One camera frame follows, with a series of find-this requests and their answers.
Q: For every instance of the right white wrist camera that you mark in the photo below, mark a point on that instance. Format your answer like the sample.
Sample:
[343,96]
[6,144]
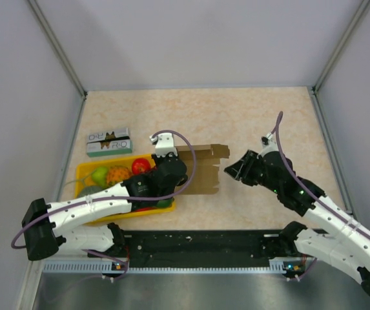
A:
[268,144]

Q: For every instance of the red apple front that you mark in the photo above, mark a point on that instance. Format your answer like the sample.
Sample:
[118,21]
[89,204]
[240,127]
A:
[144,209]

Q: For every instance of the aluminium frame post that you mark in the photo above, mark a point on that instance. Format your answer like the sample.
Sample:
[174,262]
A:
[56,46]
[340,47]

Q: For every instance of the left aluminium frame post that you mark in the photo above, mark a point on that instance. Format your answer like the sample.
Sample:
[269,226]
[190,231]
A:
[56,46]

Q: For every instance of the right aluminium frame post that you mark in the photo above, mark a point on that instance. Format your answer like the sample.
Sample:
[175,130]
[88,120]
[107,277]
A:
[340,47]

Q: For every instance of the green pear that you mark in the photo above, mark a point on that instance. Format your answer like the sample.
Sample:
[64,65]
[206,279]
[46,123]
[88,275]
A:
[99,176]

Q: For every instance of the yellow plastic tray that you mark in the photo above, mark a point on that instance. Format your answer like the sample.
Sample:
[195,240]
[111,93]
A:
[83,179]

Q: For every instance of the red apple back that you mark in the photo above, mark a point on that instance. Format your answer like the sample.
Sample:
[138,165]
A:
[140,165]

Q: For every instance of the green lime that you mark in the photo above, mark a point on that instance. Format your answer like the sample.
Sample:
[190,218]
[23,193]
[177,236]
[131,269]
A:
[163,204]

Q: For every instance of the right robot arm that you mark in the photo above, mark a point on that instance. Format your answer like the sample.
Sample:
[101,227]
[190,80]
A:
[346,243]

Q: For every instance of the orange spiky fruit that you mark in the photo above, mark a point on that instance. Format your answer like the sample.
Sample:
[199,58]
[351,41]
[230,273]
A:
[117,174]

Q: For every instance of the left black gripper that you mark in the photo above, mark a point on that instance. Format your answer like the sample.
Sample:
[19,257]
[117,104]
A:
[158,159]

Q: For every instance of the green toothpaste box front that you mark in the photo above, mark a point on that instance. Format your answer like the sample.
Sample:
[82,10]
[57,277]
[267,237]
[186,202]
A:
[109,148]

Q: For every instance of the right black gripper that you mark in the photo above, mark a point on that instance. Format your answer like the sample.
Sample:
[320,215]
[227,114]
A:
[241,170]

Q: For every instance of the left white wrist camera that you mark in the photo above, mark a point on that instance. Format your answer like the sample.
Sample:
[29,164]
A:
[163,145]

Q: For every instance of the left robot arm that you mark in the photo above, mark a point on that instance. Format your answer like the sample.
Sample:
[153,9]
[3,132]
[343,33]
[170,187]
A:
[44,224]

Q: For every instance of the brown cardboard box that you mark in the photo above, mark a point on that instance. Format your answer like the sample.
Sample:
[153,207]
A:
[206,178]

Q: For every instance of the red apple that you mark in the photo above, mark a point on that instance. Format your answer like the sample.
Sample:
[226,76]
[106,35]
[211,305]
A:
[140,165]
[144,209]

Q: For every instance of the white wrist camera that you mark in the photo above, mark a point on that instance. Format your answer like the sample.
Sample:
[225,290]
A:
[268,144]
[163,145]

